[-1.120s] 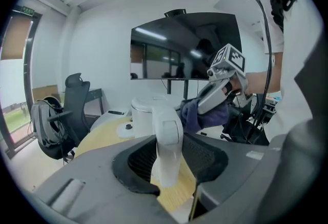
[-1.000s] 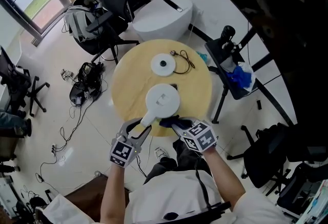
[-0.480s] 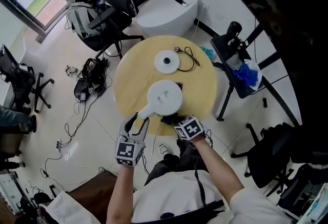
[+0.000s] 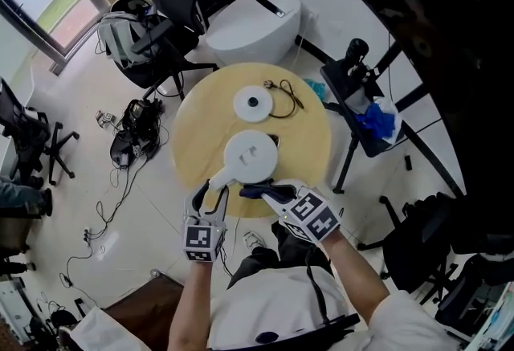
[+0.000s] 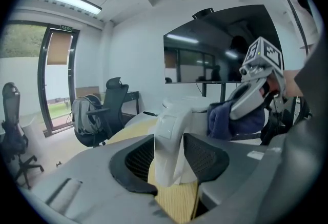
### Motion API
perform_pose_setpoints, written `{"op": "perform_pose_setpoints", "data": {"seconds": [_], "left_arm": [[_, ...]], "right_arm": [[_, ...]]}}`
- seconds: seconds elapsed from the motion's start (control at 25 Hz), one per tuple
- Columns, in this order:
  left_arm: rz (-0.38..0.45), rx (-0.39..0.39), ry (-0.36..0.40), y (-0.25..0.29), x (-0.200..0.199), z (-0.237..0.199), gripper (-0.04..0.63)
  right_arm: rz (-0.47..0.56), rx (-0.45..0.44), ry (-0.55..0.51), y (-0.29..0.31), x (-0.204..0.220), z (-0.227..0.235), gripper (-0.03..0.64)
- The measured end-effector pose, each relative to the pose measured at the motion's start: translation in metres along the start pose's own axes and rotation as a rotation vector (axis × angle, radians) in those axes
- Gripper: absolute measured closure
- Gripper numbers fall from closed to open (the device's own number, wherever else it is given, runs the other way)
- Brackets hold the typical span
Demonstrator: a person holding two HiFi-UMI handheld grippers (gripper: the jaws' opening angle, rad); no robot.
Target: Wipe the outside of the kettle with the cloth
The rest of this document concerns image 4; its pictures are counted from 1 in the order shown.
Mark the white kettle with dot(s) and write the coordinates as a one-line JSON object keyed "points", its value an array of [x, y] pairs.
{"points": [[251, 156]]}

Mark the white round disc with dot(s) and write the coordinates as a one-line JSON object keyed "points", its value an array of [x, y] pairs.
{"points": [[261, 108]]}

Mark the person's left forearm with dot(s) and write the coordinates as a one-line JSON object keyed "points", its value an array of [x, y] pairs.
{"points": [[192, 301]]}

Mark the large black screen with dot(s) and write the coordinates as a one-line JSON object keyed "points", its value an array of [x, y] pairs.
{"points": [[462, 40]]}

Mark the person's white shirt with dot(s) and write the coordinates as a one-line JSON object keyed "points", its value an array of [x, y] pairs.
{"points": [[273, 301]]}

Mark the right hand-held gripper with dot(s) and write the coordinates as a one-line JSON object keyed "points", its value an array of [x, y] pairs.
{"points": [[311, 215]]}

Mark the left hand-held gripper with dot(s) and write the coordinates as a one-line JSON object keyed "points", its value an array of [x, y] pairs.
{"points": [[198, 239]]}

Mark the small silver gadget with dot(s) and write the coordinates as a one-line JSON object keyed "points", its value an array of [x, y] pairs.
{"points": [[104, 117]]}

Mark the black ribbed cylinder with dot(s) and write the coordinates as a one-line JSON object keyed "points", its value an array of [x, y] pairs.
{"points": [[357, 52]]}

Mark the black screen stand with tray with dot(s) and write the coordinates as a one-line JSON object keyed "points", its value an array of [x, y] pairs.
{"points": [[341, 80]]}

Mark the blue gloves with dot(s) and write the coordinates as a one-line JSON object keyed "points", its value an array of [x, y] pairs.
{"points": [[377, 120]]}

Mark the black office chair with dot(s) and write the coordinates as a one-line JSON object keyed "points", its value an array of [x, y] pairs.
{"points": [[24, 128], [474, 289], [48, 327], [417, 245]]}

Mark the white power strip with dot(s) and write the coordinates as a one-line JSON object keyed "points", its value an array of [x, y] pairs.
{"points": [[86, 236]]}

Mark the person's black trousers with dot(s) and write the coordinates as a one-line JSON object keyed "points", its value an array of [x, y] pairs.
{"points": [[289, 253]]}

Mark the round wooden table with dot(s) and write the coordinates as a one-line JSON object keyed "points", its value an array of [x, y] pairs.
{"points": [[201, 132]]}

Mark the brown wooden desk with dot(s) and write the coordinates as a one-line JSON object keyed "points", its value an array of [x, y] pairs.
{"points": [[12, 235]]}

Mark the black framed glass door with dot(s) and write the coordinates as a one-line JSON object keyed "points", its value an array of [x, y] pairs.
{"points": [[56, 20]]}

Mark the brown metal-framed cart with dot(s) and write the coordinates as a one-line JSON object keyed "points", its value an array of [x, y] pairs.
{"points": [[152, 309]]}

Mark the white plastic bag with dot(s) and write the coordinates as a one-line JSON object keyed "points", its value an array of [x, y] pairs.
{"points": [[395, 108]]}

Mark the grey pouch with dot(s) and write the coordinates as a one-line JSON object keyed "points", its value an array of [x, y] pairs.
{"points": [[357, 100]]}

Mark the white round tub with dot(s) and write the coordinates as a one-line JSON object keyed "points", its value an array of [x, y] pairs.
{"points": [[128, 0]]}

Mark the grey backpack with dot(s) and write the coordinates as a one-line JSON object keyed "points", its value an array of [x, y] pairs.
{"points": [[118, 40]]}

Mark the white cloth sheet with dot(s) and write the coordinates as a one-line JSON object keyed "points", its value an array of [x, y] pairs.
{"points": [[104, 333]]}

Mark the white smart toilet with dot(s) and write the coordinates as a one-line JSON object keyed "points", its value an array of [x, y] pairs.
{"points": [[249, 32]]}

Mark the person's left white shoe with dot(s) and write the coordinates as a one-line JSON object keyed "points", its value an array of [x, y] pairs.
{"points": [[255, 241]]}

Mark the teal plastic bag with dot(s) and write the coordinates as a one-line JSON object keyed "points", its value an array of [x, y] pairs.
{"points": [[315, 88]]}

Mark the person's right forearm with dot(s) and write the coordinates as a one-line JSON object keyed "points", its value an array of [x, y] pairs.
{"points": [[353, 273]]}

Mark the black chest mount bar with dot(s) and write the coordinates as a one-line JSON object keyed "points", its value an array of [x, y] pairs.
{"points": [[313, 331]]}

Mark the small black remote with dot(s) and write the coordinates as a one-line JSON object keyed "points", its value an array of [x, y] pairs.
{"points": [[408, 163]]}

